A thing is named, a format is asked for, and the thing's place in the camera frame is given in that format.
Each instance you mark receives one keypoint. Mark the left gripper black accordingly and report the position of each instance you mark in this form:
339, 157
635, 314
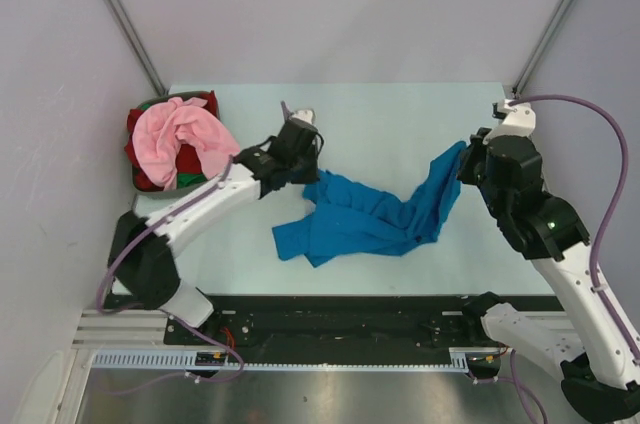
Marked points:
311, 175

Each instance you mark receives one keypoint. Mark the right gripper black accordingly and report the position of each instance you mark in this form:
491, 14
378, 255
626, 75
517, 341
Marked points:
469, 153

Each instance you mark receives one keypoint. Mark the blue t shirt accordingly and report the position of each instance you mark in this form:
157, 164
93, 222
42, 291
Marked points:
349, 217

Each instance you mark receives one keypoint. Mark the grey plastic basket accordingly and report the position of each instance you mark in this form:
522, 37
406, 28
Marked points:
150, 191

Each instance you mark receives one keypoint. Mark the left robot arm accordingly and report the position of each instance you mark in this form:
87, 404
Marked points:
145, 248

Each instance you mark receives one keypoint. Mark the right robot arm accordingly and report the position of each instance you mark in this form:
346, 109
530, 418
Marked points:
598, 370

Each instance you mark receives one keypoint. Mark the red t shirt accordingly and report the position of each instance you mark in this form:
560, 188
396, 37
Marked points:
187, 161

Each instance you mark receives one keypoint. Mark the pink t shirt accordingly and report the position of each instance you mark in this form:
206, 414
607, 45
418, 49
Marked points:
218, 143

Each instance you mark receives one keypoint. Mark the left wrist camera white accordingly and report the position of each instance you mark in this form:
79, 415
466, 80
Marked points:
305, 115

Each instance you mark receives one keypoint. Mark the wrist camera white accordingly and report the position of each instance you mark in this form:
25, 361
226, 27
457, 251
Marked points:
515, 119
305, 115

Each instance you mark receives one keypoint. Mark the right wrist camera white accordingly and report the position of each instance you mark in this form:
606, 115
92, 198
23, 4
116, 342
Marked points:
515, 119

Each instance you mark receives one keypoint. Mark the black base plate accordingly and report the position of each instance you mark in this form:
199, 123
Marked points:
343, 327

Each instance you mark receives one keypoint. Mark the white cable duct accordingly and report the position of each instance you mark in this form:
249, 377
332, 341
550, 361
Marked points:
453, 361

